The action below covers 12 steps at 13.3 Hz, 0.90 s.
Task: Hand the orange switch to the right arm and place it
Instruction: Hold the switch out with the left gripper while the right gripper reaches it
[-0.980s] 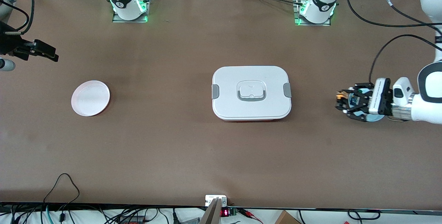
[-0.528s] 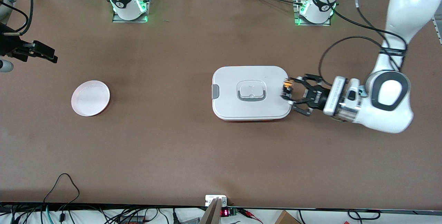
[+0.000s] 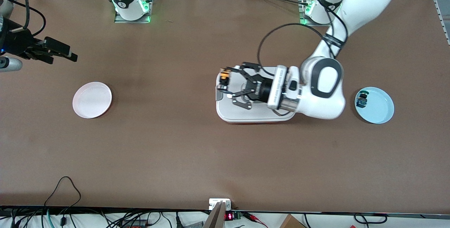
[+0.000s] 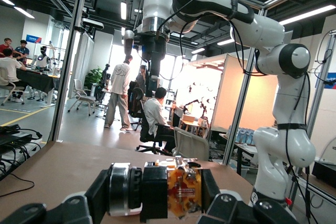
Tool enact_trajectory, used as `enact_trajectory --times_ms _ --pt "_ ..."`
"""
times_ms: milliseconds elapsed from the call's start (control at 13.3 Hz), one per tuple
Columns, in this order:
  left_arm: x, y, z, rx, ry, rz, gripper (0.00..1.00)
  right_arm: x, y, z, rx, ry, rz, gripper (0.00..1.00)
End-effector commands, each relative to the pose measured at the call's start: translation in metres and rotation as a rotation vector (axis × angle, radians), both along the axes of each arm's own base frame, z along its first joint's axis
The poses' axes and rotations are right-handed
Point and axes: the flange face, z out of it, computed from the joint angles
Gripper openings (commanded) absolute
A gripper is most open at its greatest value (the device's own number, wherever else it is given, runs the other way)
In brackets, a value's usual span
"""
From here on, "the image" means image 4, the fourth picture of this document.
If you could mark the black cloth covered table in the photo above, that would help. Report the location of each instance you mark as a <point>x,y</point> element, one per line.
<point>36,79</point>

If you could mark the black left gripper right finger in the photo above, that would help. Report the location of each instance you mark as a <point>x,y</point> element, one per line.
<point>231,208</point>

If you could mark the black robot on stand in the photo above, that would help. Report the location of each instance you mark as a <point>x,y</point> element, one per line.
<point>105,74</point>

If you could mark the person in white hoodie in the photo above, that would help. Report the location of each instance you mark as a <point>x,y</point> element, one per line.
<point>119,77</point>

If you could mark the grey fabric chair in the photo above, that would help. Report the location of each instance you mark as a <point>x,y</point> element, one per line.
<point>190,142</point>

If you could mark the blue wall sign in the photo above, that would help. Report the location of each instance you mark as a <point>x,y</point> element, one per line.
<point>33,38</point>

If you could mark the person in striped shirt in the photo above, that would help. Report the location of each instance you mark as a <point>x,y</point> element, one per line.
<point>141,79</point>

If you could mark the orange partition board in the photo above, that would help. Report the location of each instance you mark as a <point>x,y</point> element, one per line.
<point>225,85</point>

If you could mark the aluminium frame post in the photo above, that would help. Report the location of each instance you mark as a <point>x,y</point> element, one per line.
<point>321,77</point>
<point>68,64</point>
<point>244,90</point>

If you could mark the small cardboard box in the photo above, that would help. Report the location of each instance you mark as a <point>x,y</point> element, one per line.
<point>187,118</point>

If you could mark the black office chair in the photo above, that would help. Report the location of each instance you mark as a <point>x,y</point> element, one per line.
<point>143,129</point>

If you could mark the person in red shirt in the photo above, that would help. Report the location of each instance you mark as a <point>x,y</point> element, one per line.
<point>5,48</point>

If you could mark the seated person white T-shirt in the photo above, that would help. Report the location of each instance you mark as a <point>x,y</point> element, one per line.
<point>9,68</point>

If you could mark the black electronic device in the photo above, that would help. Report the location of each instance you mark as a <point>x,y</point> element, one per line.
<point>13,136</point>

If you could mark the orange push button switch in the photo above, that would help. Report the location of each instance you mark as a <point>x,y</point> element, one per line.
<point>183,187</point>

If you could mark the person in blue shirt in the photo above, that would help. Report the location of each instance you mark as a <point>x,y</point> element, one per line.
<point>22,51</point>

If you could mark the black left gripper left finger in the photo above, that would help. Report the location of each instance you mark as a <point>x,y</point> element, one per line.
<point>78,208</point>

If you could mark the grey mounted camera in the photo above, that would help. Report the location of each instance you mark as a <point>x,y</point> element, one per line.
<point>93,23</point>

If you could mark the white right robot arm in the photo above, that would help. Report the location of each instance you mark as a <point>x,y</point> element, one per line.
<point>283,155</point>

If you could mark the grey office chair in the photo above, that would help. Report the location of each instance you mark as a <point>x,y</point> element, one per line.
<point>80,95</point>

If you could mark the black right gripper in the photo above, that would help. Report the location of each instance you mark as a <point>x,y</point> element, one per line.
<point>157,45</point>

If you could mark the white office chair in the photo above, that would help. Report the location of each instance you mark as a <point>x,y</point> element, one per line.
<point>4,77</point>

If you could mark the green potted plant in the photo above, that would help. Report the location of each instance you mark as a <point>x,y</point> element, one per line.
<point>94,75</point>

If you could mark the seated person white shirt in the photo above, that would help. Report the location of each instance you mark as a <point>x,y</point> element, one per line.
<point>153,111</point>

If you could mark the black box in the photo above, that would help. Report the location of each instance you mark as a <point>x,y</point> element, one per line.
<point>325,174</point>

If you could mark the white humanoid robot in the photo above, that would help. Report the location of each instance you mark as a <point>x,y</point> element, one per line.
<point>43,60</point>

